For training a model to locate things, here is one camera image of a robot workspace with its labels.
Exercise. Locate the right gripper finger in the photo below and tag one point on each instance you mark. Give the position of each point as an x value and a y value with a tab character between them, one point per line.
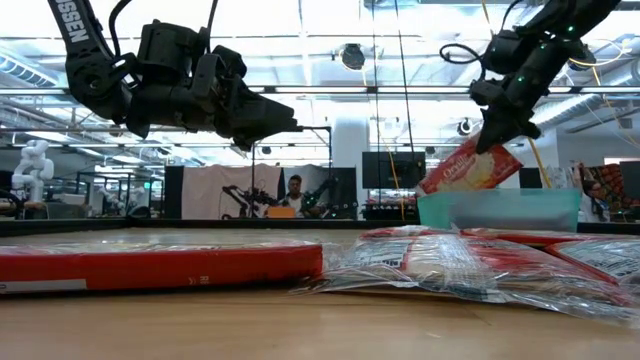
505	127

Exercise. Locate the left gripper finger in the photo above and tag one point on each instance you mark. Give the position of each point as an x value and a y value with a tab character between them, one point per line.
260	120

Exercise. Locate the red Orville popcorn bag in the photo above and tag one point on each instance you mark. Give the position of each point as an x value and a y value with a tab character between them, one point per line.
510	237
425	265
610	257
410	232
175	267
465	172

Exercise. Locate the background black robot arm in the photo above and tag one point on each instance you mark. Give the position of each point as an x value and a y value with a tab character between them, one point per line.
325	200
240	200

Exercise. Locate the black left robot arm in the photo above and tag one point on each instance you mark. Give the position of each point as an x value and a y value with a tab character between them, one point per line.
75	30

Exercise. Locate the small black monitor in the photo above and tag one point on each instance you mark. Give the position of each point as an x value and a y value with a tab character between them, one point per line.
530	178

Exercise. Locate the narrow grey curtain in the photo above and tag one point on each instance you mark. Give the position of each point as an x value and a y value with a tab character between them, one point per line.
315	177

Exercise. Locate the wide white curtain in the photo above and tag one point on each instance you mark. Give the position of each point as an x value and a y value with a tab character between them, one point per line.
210	185

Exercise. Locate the teal plastic basket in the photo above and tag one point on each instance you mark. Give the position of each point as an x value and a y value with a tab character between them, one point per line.
500	210

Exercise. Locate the black upright panel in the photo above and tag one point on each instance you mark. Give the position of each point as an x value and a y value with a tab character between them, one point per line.
173	192

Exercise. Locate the person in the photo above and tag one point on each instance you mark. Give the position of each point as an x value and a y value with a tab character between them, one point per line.
296	200
592	200

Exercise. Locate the orange box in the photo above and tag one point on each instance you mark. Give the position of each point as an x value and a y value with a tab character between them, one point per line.
280	212

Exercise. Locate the colourful patterned fabric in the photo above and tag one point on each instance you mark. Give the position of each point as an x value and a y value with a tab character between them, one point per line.
612	185

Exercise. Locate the large black monitor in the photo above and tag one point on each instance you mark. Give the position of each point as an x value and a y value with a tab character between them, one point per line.
380	170

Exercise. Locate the dark monitor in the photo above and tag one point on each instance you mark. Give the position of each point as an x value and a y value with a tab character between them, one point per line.
631	180

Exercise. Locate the dark cluttered shelf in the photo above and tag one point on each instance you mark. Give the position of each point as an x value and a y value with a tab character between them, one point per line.
390	207

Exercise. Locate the white humanoid robot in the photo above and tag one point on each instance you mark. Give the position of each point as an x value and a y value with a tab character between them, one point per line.
32	170

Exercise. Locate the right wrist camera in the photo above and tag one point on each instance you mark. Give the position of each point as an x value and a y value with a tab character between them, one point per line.
502	52

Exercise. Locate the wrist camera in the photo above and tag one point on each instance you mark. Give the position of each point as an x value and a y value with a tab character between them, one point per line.
170	50
502	52

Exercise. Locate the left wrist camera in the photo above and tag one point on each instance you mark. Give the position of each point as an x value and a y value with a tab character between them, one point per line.
170	50

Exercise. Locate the black metal table frame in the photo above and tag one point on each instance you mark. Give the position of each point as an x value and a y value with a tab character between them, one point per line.
100	225

